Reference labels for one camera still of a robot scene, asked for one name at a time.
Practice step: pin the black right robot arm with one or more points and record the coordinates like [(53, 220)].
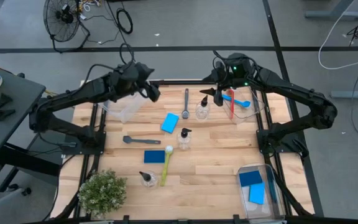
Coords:
[(291, 90)]

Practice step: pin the black aluminium table frame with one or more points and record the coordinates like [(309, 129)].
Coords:
[(182, 82)]

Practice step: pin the dark blue sponge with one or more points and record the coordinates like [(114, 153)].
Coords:
[(154, 156), (250, 178)]

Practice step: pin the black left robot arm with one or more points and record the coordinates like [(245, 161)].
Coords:
[(73, 95)]

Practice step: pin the artificial green plant white flowers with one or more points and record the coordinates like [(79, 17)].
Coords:
[(102, 193)]

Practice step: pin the dark grey scraper brush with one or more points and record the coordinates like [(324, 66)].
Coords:
[(129, 139)]

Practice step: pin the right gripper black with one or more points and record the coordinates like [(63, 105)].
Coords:
[(221, 77)]

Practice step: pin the light blue sponge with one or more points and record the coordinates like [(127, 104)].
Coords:
[(256, 193), (170, 123)]

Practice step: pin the grey desk foot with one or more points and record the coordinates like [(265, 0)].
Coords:
[(353, 94)]

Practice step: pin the clear soap bottle black pump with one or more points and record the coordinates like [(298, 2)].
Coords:
[(204, 101), (146, 176), (184, 133)]

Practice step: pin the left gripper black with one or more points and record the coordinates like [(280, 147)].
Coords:
[(132, 77)]

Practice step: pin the green dish brush white bristles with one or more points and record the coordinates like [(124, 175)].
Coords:
[(166, 168)]

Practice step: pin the narrow clear plastic bin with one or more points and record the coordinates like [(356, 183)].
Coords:
[(261, 211)]

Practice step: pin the grey desk leg frame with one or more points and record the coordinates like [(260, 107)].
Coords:
[(334, 14)]

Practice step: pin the large square clear plastic tub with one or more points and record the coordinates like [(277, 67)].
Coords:
[(126, 109)]

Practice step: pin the small black plastic part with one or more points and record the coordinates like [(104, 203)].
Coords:
[(4, 114), (3, 100)]

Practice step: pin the black floor fan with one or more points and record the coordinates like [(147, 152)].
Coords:
[(61, 18)]

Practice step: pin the office chair base with casters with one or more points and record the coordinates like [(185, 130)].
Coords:
[(26, 190)]

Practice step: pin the grey spoon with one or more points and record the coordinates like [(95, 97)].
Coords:
[(186, 99)]

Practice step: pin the red dish brush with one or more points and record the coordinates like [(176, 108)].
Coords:
[(232, 107)]

